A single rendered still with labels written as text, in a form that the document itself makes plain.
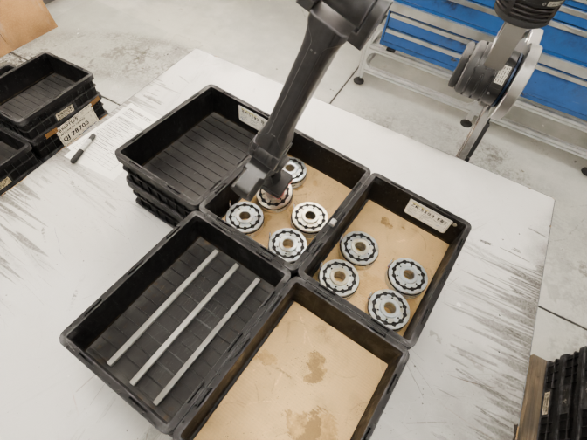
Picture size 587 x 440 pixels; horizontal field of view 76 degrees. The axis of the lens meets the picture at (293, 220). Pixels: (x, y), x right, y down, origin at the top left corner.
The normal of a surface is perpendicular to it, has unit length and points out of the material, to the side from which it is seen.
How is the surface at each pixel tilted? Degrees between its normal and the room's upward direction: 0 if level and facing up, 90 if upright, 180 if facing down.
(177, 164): 0
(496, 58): 90
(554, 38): 90
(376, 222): 0
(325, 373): 0
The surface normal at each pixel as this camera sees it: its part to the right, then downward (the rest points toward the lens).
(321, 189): 0.09, -0.56
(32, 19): 0.86, 0.26
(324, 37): -0.48, 0.72
